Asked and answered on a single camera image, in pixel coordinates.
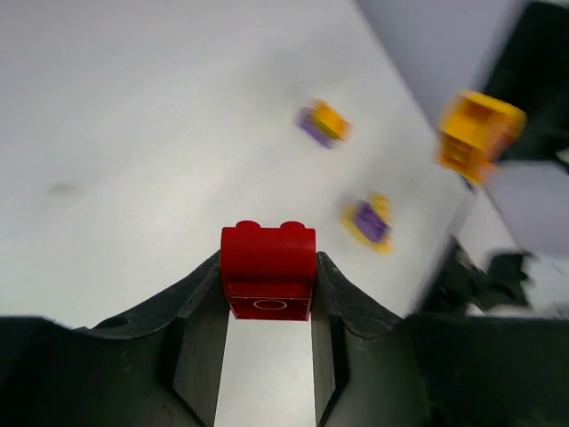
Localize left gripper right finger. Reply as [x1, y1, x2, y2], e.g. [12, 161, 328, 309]
[311, 252, 568, 426]

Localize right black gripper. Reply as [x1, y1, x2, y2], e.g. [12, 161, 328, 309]
[484, 1, 568, 172]

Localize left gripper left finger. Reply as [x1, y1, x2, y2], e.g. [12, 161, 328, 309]
[1, 254, 229, 426]

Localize orange lego brick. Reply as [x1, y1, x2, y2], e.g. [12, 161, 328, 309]
[436, 90, 526, 186]

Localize purple lego brick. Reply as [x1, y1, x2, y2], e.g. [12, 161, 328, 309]
[352, 201, 389, 243]

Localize small dark red lego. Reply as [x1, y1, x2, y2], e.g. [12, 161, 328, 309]
[220, 221, 317, 321]

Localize small yellow lego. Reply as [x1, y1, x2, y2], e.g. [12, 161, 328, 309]
[341, 193, 393, 254]

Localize orange lego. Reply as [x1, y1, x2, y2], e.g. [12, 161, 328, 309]
[310, 100, 352, 141]

